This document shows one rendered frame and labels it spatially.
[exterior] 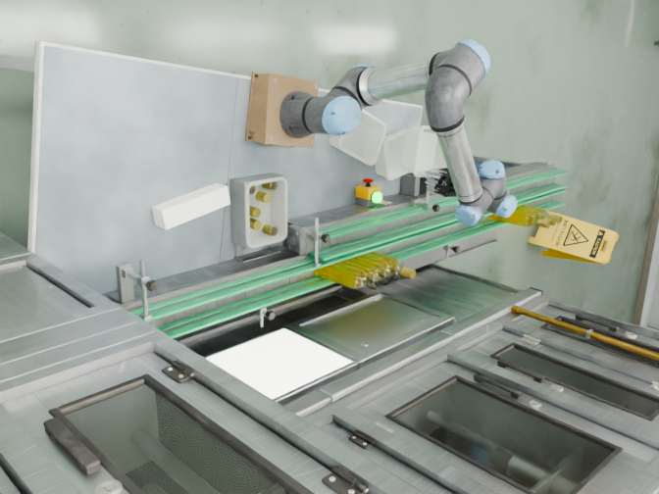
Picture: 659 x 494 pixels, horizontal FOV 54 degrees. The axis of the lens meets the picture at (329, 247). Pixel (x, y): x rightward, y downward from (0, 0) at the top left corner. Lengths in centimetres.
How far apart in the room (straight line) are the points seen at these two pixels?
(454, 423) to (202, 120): 116
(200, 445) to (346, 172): 167
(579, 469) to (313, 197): 130
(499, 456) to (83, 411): 99
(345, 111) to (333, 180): 52
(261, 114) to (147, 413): 123
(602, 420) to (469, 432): 36
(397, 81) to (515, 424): 101
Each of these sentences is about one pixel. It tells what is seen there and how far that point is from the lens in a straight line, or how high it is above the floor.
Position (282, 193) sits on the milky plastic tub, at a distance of 221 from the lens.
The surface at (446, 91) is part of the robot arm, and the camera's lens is 175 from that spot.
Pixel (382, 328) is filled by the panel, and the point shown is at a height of 121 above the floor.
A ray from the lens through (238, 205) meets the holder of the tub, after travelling 215.
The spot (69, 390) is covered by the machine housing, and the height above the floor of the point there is 147.
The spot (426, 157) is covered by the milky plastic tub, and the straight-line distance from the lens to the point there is 239.
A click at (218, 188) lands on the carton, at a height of 80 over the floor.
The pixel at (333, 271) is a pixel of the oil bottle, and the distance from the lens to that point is 226.
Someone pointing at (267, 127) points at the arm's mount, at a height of 85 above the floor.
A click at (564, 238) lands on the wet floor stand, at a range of 547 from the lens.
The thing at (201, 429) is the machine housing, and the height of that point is 172.
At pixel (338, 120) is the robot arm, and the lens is 201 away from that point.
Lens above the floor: 247
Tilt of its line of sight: 43 degrees down
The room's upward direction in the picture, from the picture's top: 108 degrees clockwise
